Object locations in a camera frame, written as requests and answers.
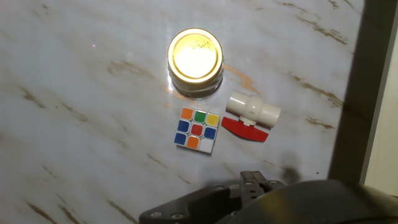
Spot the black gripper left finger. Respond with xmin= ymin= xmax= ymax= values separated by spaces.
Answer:
xmin=139 ymin=183 xmax=243 ymax=224

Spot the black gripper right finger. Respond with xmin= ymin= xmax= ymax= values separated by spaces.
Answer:
xmin=238 ymin=170 xmax=285 ymax=207

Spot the small red object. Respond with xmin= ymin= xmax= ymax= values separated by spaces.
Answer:
xmin=221 ymin=116 xmax=269 ymax=143

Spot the multicoloured Rubik's cube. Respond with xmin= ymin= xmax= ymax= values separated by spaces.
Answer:
xmin=173 ymin=106 xmax=221 ymax=155

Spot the glass jar gold lid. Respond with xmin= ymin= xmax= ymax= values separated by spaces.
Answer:
xmin=167 ymin=27 xmax=224 ymax=99

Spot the cream wooden shelf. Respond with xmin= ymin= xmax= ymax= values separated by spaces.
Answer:
xmin=328 ymin=0 xmax=398 ymax=197

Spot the marble patterned mat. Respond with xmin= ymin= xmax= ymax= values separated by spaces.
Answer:
xmin=0 ymin=0 xmax=364 ymax=224

